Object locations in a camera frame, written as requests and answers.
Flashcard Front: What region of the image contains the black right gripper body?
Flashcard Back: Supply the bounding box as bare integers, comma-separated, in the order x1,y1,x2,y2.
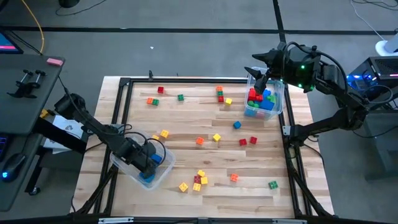
270,42,312,91

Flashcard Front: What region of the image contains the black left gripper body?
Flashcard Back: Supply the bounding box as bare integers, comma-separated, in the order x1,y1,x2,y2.
119,138,156,170

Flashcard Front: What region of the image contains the clear plastic bin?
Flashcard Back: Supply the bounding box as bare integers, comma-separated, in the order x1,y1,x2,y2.
109,140,177,190
244,66,285,121

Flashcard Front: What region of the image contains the grey mounting plate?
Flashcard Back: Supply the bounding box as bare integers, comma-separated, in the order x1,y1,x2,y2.
272,218,308,224
98,217,135,224

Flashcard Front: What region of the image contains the white paper sheet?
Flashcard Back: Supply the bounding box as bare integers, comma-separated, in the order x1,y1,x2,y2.
42,114,90,156

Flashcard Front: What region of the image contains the black lit computer case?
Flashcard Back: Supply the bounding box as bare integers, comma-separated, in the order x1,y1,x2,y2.
331,55,398,109

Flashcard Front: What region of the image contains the white round device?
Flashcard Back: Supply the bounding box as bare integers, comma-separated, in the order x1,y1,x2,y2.
374,29,398,57

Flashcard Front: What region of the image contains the pink rectangular pad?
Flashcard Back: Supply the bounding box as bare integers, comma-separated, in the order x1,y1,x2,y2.
46,57,65,67

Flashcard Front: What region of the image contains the black computer mouse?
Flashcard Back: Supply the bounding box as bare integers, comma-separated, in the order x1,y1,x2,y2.
1,152,27,184

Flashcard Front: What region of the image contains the grey metal stand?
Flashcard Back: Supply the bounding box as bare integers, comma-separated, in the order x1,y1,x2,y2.
341,90,398,181

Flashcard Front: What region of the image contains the black double clamp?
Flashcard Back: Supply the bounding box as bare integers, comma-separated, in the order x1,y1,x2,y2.
6,69,48,100

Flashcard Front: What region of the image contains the dark grey side desk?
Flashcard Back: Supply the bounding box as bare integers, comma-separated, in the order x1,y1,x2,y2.
0,54,66,212

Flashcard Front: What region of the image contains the backlit keyboard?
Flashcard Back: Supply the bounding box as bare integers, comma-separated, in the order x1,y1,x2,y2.
0,134,9,162

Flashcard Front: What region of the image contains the black round chair base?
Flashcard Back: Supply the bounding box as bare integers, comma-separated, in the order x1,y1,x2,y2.
58,0,81,9

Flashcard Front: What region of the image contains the desk computer monitor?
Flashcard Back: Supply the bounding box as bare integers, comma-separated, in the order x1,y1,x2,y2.
0,29,24,55

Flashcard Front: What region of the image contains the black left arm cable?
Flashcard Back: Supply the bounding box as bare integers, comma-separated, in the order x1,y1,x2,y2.
57,76,167,169

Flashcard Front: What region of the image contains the black metal table frame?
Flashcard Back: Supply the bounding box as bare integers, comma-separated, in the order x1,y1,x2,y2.
70,77,334,218

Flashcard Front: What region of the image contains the white floor cable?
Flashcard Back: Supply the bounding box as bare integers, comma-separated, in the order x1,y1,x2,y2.
349,0,398,43

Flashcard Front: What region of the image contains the black floor cable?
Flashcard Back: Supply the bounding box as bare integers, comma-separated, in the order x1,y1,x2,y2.
55,0,109,16

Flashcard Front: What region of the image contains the yellow floor cable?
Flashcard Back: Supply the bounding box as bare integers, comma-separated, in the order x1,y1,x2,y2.
20,0,46,56

